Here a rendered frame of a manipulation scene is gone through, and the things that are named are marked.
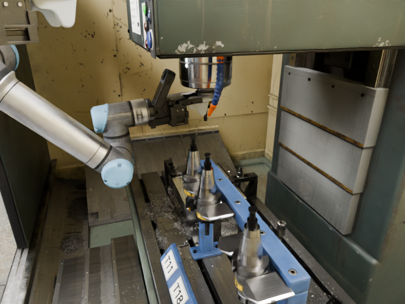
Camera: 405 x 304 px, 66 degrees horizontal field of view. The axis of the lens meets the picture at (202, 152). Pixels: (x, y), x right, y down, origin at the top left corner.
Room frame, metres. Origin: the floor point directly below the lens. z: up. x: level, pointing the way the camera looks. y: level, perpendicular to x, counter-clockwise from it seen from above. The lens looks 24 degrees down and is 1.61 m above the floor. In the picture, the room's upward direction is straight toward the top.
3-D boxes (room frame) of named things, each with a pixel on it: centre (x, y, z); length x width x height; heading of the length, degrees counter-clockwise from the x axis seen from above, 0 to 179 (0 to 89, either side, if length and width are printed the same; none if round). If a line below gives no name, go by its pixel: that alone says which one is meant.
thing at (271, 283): (0.36, -0.10, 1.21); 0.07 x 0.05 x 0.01; 108
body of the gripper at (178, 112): (0.91, 0.11, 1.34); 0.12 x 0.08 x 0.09; 113
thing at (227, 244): (0.47, -0.06, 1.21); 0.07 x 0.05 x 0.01; 108
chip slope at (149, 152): (1.59, 0.20, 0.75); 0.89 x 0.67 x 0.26; 108
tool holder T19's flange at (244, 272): (0.42, -0.08, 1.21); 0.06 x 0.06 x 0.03
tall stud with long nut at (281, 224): (0.79, -0.24, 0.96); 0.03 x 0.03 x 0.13
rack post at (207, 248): (0.80, -0.01, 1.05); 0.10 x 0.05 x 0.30; 108
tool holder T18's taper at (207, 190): (0.62, -0.01, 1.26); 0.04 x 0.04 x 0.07
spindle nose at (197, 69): (0.96, -0.01, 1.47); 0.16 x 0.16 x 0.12
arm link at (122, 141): (0.83, 0.24, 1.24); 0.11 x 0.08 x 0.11; 13
